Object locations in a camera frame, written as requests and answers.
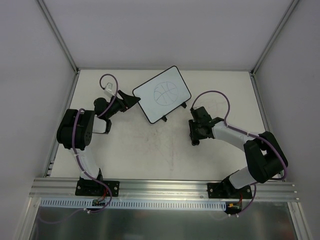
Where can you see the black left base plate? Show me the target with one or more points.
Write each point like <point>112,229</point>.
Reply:
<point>90,188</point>

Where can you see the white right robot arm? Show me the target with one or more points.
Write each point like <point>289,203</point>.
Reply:
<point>264,157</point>

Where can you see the right aluminium table edge rail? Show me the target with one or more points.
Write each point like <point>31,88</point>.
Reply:
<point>259,102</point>

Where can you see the right aluminium frame post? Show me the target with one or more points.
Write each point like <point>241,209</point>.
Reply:
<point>279,27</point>

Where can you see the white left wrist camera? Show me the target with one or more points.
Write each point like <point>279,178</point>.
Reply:
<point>108,90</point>

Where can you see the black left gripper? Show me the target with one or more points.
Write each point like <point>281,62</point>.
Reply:
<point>122,100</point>

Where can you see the white slotted cable duct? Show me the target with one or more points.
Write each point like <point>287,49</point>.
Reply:
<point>116,203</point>

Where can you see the aluminium frame post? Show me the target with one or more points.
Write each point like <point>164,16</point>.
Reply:
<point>279,27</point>
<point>54,28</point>

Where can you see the aluminium mounting rail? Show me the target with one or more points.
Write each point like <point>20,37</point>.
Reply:
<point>181,190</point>

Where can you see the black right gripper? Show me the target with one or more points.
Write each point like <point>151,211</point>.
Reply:
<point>194,131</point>

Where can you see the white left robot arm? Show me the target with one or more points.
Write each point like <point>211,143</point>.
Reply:
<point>78,126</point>

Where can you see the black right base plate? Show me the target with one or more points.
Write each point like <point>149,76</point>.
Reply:
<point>222,190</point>

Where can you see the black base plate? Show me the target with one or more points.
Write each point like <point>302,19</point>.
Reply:
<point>222,190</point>
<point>90,188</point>

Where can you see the left aluminium frame post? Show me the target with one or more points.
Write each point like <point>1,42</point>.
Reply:
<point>54,28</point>

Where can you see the small black-framed whiteboard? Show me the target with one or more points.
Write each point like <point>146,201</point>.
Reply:
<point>162,94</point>

